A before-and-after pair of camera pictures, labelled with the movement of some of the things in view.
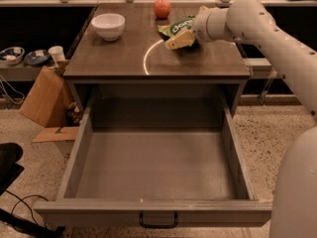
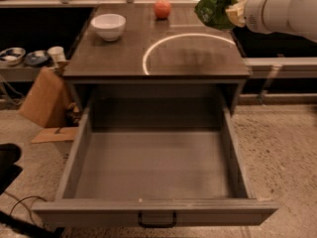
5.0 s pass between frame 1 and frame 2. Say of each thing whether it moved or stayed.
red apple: stayed
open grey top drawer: stayed
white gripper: moved
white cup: stayed
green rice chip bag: moved
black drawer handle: stayed
